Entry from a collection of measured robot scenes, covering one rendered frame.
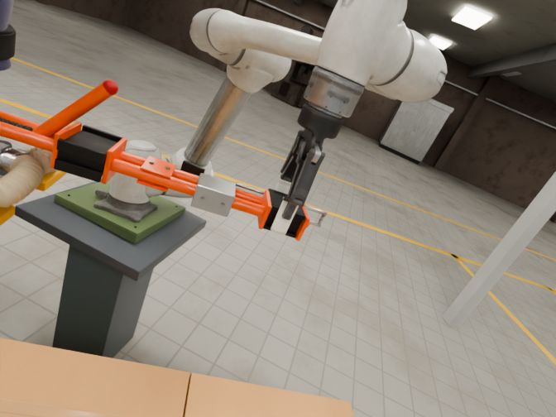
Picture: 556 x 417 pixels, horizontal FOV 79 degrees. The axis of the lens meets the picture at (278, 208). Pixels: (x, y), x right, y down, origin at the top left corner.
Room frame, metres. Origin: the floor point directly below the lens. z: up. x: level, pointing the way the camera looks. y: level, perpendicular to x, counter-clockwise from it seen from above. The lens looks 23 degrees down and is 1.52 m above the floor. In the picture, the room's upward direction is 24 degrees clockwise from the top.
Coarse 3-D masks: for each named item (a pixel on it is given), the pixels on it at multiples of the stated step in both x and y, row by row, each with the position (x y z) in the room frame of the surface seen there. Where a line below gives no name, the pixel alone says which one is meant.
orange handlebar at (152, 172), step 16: (0, 112) 0.48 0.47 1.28; (0, 128) 0.44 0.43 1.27; (16, 128) 0.45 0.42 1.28; (32, 128) 0.49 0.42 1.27; (32, 144) 0.46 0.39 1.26; (48, 144) 0.46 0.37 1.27; (128, 160) 0.53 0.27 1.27; (144, 160) 0.54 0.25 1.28; (160, 160) 0.56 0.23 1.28; (144, 176) 0.50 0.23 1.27; (160, 176) 0.51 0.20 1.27; (176, 176) 0.55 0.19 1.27; (192, 176) 0.56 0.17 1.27; (192, 192) 0.52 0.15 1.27; (240, 192) 0.59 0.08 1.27; (240, 208) 0.55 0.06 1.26; (256, 208) 0.56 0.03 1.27
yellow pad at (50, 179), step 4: (0, 140) 0.55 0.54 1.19; (8, 144) 0.55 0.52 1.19; (56, 172) 0.58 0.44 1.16; (60, 172) 0.59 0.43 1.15; (64, 172) 0.60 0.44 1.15; (44, 176) 0.54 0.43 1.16; (48, 176) 0.55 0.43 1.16; (52, 176) 0.56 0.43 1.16; (56, 176) 0.57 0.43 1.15; (60, 176) 0.59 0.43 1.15; (44, 180) 0.53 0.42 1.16; (48, 180) 0.54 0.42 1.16; (52, 180) 0.55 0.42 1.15; (56, 180) 0.57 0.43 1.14; (40, 184) 0.52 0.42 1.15; (44, 184) 0.53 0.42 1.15; (48, 184) 0.54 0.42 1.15; (52, 184) 0.55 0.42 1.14; (36, 188) 0.52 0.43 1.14; (40, 188) 0.52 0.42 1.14; (44, 188) 0.53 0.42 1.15
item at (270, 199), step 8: (272, 192) 0.62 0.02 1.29; (264, 200) 0.59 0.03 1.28; (272, 200) 0.58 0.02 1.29; (280, 200) 0.60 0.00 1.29; (272, 208) 0.56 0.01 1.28; (304, 208) 0.61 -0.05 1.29; (264, 216) 0.55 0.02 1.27; (272, 216) 0.56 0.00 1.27; (296, 216) 0.57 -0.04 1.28; (304, 216) 0.58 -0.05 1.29; (264, 224) 0.55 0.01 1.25; (296, 224) 0.58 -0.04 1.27; (304, 224) 0.57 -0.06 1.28; (288, 232) 0.57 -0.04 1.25; (296, 232) 0.58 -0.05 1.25
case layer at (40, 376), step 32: (0, 352) 0.59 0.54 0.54; (32, 352) 0.63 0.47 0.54; (64, 352) 0.66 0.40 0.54; (0, 384) 0.52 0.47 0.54; (32, 384) 0.55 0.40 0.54; (64, 384) 0.58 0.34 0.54; (96, 384) 0.62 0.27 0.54; (128, 384) 0.66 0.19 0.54; (160, 384) 0.70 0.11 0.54; (192, 384) 0.74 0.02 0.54; (224, 384) 0.79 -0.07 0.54; (0, 416) 0.46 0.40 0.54; (32, 416) 0.49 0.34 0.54; (64, 416) 0.51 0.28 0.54; (96, 416) 0.54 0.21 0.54; (128, 416) 0.58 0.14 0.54; (160, 416) 0.61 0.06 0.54; (192, 416) 0.65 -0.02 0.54; (224, 416) 0.69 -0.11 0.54; (256, 416) 0.73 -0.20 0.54; (288, 416) 0.77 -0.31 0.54; (320, 416) 0.82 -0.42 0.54; (352, 416) 0.88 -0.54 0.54
